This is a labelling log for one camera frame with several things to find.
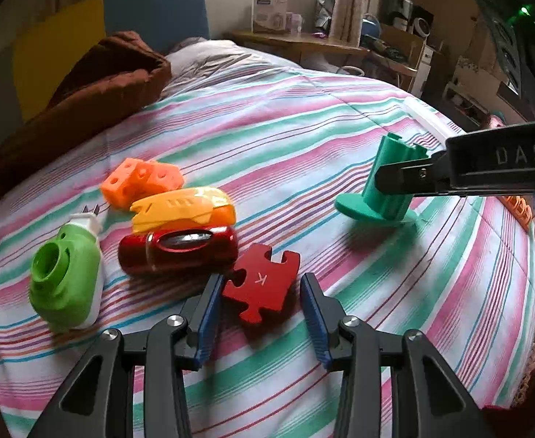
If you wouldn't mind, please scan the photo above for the red metal capsule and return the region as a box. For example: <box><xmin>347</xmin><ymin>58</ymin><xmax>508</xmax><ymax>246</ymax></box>
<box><xmin>118</xmin><ymin>226</ymin><xmax>238</xmax><ymax>276</ymax></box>

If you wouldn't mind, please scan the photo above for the red puzzle piece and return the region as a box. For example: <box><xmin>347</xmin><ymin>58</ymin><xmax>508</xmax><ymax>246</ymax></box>
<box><xmin>223</xmin><ymin>243</ymin><xmax>301</xmax><ymax>327</ymax></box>

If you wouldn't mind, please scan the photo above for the green white plug-in device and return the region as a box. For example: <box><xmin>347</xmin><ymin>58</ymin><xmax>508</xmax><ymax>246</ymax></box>
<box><xmin>28</xmin><ymin>209</ymin><xmax>105</xmax><ymax>331</ymax></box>

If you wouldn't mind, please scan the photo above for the orange yellow plastic shell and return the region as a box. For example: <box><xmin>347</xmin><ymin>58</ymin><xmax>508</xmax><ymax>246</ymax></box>
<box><xmin>130</xmin><ymin>187</ymin><xmax>237</xmax><ymax>234</ymax></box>

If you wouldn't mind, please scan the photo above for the green flanged tube part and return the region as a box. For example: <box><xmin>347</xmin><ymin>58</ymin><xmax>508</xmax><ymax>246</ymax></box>
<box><xmin>335</xmin><ymin>132</ymin><xmax>429</xmax><ymax>226</ymax></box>

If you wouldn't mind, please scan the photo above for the orange perforated block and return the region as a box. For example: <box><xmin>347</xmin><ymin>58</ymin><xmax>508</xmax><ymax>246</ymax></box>
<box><xmin>100</xmin><ymin>157</ymin><xmax>184</xmax><ymax>210</ymax></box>

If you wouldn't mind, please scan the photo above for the orange ridged clip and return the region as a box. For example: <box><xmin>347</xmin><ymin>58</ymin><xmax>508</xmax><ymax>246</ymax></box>
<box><xmin>498</xmin><ymin>196</ymin><xmax>534</xmax><ymax>233</ymax></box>

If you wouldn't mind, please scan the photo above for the striped bed sheet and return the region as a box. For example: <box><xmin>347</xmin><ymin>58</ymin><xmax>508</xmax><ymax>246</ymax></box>
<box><xmin>0</xmin><ymin>60</ymin><xmax>535</xmax><ymax>437</ymax></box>

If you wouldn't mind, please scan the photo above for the wooden bedside shelf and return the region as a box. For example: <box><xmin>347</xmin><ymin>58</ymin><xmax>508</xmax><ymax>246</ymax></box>
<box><xmin>227</xmin><ymin>31</ymin><xmax>369</xmax><ymax>62</ymax></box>

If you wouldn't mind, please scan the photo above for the brown quilted blanket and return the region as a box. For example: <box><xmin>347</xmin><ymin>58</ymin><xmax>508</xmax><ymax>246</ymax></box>
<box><xmin>0</xmin><ymin>31</ymin><xmax>171</xmax><ymax>200</ymax></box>

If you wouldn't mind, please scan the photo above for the grey pillow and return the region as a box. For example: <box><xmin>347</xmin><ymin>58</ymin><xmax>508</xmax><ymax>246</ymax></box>
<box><xmin>165</xmin><ymin>36</ymin><xmax>299</xmax><ymax>83</ymax></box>

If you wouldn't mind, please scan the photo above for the white product box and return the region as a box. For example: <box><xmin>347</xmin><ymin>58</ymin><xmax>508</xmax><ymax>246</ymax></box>
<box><xmin>252</xmin><ymin>0</ymin><xmax>288</xmax><ymax>34</ymax></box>

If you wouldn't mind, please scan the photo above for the grey yellow blue headboard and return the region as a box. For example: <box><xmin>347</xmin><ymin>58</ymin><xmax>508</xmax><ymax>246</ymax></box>
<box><xmin>0</xmin><ymin>0</ymin><xmax>210</xmax><ymax>143</ymax></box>

